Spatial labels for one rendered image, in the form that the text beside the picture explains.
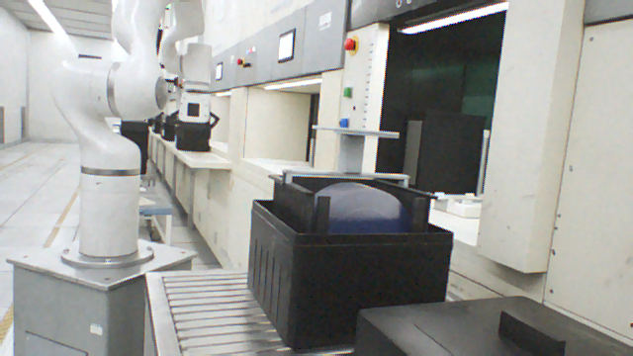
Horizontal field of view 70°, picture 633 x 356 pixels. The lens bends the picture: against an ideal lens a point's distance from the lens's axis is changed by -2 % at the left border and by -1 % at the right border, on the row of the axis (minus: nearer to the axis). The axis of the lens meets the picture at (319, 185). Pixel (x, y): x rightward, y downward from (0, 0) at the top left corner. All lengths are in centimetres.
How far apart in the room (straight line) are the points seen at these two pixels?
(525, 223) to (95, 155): 83
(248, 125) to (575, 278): 227
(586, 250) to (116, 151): 88
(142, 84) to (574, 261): 85
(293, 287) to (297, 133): 231
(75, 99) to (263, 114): 191
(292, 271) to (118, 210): 49
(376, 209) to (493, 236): 24
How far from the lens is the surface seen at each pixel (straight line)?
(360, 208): 74
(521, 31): 90
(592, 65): 85
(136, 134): 478
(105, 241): 106
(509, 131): 87
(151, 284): 94
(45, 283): 108
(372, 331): 56
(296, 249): 65
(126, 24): 112
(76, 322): 104
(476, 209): 134
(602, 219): 82
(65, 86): 106
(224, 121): 433
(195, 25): 152
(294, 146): 293
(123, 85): 101
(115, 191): 104
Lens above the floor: 108
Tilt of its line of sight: 7 degrees down
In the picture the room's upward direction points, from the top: 5 degrees clockwise
